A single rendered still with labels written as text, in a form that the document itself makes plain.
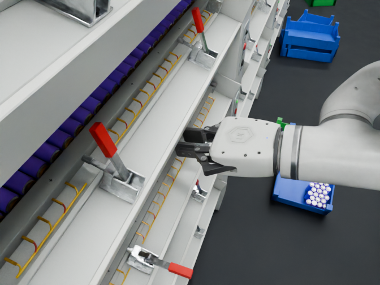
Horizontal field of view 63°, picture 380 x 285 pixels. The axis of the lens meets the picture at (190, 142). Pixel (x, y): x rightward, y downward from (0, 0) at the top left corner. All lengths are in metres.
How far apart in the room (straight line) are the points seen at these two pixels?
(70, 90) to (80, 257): 0.17
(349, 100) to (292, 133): 0.10
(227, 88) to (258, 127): 0.27
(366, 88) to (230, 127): 0.20
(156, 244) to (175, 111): 0.22
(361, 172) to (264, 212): 0.76
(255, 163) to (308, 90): 1.34
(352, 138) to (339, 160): 0.04
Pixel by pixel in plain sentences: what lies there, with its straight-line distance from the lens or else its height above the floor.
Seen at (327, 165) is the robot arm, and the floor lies 0.67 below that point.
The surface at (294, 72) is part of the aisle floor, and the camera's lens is 1.90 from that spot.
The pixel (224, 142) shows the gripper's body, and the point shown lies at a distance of 0.49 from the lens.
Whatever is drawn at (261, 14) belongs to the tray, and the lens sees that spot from 1.19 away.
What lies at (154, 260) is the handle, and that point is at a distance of 0.49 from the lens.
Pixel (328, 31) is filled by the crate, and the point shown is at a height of 0.09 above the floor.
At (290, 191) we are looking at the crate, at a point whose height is 0.02.
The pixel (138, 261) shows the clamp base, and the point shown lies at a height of 0.55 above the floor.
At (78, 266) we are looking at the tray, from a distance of 0.32.
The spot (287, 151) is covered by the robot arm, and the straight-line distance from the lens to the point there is 0.47.
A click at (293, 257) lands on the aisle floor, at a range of 1.14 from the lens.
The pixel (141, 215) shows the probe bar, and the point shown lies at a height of 0.56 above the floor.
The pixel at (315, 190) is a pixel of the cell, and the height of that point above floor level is 0.08.
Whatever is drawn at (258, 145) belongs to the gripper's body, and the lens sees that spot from 0.48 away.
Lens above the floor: 1.00
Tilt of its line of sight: 46 degrees down
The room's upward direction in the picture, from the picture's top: straight up
